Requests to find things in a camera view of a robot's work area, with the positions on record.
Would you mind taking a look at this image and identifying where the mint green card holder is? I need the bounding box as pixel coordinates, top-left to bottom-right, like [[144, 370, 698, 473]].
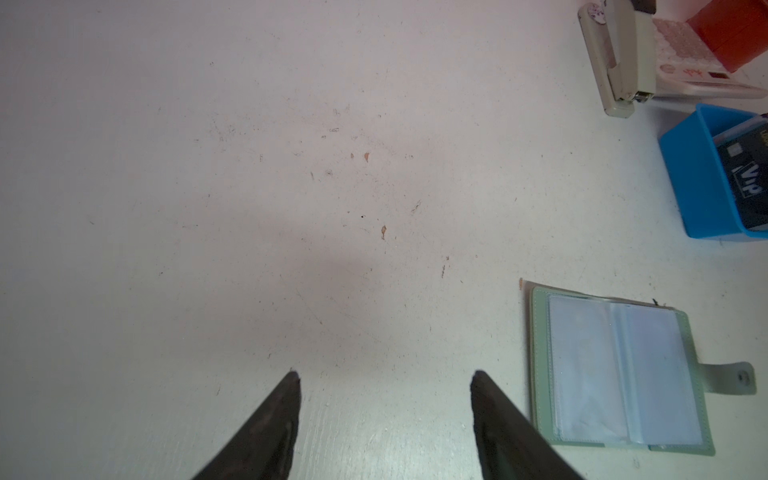
[[523, 283, 757, 456]]

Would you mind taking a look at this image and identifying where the red metal pencil bucket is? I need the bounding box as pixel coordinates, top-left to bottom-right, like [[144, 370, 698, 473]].
[[687, 0, 768, 73]]

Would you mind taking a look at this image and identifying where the pink desk calculator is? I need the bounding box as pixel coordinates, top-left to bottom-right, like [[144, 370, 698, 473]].
[[653, 18, 767, 99]]

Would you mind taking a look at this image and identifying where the blue plastic card tray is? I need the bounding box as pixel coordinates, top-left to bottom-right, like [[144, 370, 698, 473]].
[[659, 104, 767, 242]]

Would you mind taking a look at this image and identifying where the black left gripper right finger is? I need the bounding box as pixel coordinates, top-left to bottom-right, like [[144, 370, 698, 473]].
[[470, 370, 580, 480]]

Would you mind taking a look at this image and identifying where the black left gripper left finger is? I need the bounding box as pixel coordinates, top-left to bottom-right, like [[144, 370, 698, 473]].
[[194, 370, 301, 480]]

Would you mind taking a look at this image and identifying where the black vip card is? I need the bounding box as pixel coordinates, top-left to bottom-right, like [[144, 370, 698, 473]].
[[714, 114, 767, 231]]

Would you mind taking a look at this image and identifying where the beige stapler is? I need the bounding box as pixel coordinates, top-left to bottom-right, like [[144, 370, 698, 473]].
[[578, 0, 657, 118]]

